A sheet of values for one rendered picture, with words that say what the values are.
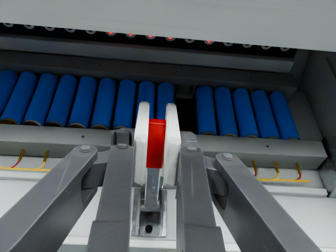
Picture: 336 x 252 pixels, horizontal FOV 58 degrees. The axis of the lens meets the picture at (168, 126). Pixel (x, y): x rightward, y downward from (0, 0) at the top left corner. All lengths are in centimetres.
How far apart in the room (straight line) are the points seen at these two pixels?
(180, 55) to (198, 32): 16
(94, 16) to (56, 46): 18
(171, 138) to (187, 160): 2
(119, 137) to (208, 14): 8
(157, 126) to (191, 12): 8
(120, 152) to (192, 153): 4
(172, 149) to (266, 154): 13
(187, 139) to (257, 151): 11
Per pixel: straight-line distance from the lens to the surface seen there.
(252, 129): 30
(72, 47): 35
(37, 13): 18
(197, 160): 15
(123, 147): 16
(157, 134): 20
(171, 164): 17
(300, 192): 30
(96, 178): 16
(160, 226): 23
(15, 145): 29
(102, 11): 17
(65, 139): 27
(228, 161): 16
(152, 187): 23
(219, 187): 16
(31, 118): 30
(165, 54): 33
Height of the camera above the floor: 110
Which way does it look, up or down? 30 degrees down
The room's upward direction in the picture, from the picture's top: 6 degrees clockwise
